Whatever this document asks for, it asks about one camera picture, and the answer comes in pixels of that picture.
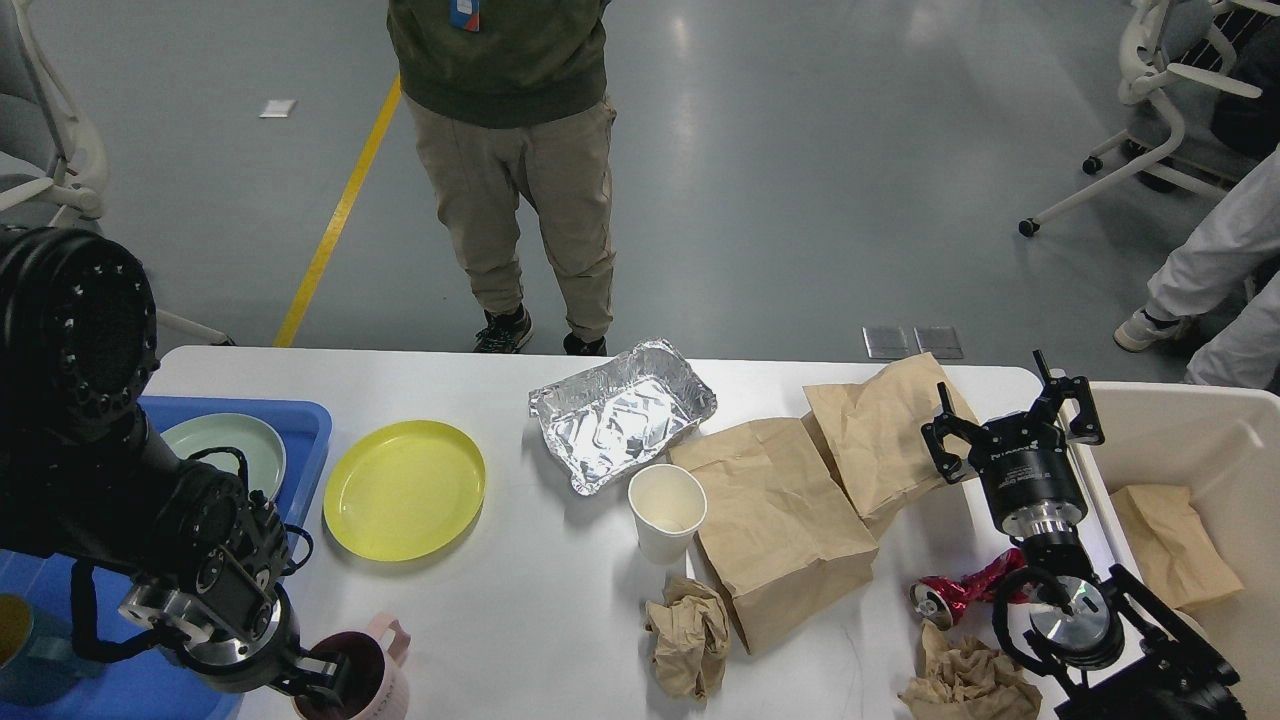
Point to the pink mug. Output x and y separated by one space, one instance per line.
377 687

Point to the crushed red can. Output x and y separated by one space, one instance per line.
943 601

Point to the floor outlet plate left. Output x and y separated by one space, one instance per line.
886 342

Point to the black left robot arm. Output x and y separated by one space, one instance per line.
168 552

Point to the rear brown paper bag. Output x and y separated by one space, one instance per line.
871 436

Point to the blue plastic tray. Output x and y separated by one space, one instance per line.
149 686

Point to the crumpled brown paper wad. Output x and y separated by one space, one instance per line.
968 680

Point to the grey office chair left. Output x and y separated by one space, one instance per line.
67 169

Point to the large brown paper bag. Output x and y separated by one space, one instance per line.
781 536

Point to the person in khaki trousers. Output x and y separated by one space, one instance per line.
509 103

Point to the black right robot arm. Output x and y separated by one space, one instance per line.
1116 649

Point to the floor outlet plate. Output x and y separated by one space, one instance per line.
942 341
886 342

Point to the pale green plate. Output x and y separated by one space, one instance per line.
263 449

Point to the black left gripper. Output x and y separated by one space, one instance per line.
231 664

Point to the dark teal mug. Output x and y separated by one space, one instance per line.
38 662

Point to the crumpled brown paper ball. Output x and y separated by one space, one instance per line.
692 639

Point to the white plastic bin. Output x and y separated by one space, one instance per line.
1221 444

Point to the white paper scrap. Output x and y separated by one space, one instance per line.
278 108

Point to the brown bag in bin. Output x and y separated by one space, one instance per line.
1174 553

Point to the aluminium foil tray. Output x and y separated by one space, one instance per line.
608 421

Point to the floor outlet plate right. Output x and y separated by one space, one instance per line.
942 341

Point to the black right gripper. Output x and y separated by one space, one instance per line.
1030 472

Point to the yellow plate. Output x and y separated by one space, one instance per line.
405 491

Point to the white paper cup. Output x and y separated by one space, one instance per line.
669 505

